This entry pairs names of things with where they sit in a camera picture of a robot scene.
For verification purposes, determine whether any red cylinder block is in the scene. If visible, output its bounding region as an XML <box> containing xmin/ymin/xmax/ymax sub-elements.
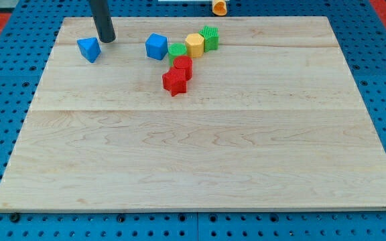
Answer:
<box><xmin>173</xmin><ymin>56</ymin><xmax>193</xmax><ymax>81</ymax></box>

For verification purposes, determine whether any blue triangle block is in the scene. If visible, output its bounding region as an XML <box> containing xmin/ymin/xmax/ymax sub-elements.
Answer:
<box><xmin>77</xmin><ymin>37</ymin><xmax>101</xmax><ymax>63</ymax></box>

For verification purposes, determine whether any green star block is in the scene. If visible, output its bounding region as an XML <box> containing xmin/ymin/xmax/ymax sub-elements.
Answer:
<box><xmin>199</xmin><ymin>25</ymin><xmax>219</xmax><ymax>52</ymax></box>

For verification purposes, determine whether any green cylinder block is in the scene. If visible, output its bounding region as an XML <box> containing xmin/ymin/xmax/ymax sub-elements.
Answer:
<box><xmin>168</xmin><ymin>43</ymin><xmax>187</xmax><ymax>66</ymax></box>

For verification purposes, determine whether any yellow hexagon block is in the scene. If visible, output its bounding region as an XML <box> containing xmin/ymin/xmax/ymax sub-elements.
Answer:
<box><xmin>185</xmin><ymin>33</ymin><xmax>204</xmax><ymax>58</ymax></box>

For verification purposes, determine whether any light wooden board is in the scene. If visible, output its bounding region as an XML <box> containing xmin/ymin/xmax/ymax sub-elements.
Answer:
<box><xmin>0</xmin><ymin>16</ymin><xmax>386</xmax><ymax>213</ymax></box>

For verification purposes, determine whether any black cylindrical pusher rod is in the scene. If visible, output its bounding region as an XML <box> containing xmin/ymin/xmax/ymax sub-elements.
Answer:
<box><xmin>88</xmin><ymin>0</ymin><xmax>116</xmax><ymax>43</ymax></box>

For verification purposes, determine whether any red star block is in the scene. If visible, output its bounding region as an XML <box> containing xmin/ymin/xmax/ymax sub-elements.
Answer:
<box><xmin>162</xmin><ymin>67</ymin><xmax>187</xmax><ymax>96</ymax></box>

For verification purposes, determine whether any blue cube block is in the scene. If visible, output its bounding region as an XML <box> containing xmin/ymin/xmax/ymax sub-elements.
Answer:
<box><xmin>145</xmin><ymin>33</ymin><xmax>168</xmax><ymax>60</ymax></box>

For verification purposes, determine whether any orange block off board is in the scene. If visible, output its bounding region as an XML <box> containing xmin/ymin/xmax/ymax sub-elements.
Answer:
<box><xmin>212</xmin><ymin>0</ymin><xmax>227</xmax><ymax>16</ymax></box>

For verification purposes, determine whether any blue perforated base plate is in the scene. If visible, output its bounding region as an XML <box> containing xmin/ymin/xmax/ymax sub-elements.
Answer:
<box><xmin>0</xmin><ymin>1</ymin><xmax>386</xmax><ymax>240</ymax></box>

